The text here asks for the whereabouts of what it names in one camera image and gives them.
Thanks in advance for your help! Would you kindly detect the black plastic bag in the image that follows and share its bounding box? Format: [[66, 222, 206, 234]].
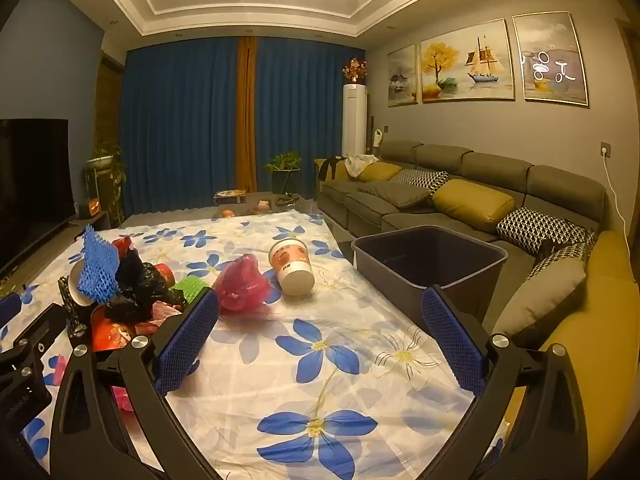
[[102, 247, 186, 323]]

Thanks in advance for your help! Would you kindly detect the black television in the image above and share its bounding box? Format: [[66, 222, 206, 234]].
[[0, 119, 76, 276]]

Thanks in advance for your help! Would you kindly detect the potted plant dark pot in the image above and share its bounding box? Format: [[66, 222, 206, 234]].
[[264, 151, 303, 196]]

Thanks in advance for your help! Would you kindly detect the flat grey pillow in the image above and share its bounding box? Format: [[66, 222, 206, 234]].
[[357, 180, 431, 209]]

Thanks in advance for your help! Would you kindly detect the blue curtain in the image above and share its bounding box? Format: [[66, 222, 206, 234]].
[[120, 36, 246, 213], [255, 37, 368, 196]]

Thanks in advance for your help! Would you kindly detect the grey and yellow sofa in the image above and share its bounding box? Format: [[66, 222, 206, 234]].
[[314, 140, 636, 480]]

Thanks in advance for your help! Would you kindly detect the white standing air conditioner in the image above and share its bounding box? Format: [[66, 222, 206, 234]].
[[342, 85, 367, 158]]

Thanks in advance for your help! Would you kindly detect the black white patterned pillow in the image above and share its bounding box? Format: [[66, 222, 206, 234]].
[[496, 207, 596, 256], [390, 169, 450, 196], [525, 242, 591, 281]]

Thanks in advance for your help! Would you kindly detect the potted plant white pot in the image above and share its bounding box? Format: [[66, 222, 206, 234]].
[[86, 144, 126, 191]]

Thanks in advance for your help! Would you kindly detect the white paper bowl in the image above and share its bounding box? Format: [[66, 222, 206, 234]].
[[69, 260, 98, 308]]

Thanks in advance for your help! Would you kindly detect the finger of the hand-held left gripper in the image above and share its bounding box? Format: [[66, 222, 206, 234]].
[[0, 294, 68, 361]]

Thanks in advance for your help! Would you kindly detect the orange curtain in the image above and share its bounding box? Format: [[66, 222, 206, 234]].
[[235, 36, 258, 193]]

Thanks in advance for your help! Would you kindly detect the white cable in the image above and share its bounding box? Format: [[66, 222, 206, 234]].
[[602, 152, 632, 256]]

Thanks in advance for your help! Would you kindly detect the small grey painting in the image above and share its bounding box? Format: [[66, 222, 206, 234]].
[[387, 44, 418, 107]]

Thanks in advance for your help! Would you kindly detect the grey plastic bin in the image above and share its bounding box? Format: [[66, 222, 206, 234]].
[[351, 226, 508, 321]]

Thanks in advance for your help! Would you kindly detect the green foam net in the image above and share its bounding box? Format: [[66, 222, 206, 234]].
[[172, 276, 213, 306]]

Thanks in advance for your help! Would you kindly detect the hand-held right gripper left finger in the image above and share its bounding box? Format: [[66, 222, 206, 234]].
[[50, 287, 221, 480]]

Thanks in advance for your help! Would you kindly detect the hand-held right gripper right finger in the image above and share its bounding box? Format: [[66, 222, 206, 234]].
[[421, 284, 591, 480]]

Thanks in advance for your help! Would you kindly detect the red snack bag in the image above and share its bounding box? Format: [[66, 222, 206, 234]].
[[90, 305, 151, 356]]

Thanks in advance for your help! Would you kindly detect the sailboat and tree painting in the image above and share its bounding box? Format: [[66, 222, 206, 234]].
[[420, 19, 515, 103]]

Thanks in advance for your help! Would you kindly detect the blue foam net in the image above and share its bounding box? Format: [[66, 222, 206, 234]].
[[77, 225, 123, 306]]

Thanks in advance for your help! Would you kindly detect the artificial flower decoration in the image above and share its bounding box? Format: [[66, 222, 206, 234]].
[[341, 57, 368, 85]]

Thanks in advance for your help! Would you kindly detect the white orange paper cup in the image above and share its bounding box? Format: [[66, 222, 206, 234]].
[[268, 238, 316, 296]]

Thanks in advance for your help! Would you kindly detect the grey television cabinet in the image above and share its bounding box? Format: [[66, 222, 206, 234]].
[[0, 210, 108, 281]]

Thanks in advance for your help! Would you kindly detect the black clothing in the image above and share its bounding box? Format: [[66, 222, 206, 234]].
[[320, 157, 346, 181]]

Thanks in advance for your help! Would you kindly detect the large yellow pillow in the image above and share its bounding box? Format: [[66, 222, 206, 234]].
[[432, 179, 516, 228]]

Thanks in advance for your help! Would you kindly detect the blue floral bed sheet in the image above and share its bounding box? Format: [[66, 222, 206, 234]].
[[0, 210, 506, 480]]

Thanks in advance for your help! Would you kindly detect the glass coffee table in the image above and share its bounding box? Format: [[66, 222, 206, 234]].
[[210, 199, 321, 221]]

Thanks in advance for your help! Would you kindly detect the wooden door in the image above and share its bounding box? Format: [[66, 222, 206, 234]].
[[95, 52, 123, 161]]

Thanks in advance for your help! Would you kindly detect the grey painting with glare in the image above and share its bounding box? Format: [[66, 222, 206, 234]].
[[512, 11, 591, 107]]

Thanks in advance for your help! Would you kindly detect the small yellow pillow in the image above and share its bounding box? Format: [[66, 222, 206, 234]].
[[357, 162, 403, 183]]

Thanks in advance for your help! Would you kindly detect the white cloth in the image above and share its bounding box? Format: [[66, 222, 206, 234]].
[[345, 154, 380, 178]]

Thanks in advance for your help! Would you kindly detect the gold plant stand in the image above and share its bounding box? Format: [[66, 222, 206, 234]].
[[82, 167, 123, 226]]

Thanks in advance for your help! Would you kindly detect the pale pink plastic bag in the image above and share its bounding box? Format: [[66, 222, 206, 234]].
[[135, 301, 183, 336]]

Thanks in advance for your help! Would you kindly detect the large grey pillow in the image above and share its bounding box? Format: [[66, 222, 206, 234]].
[[492, 256, 587, 348]]

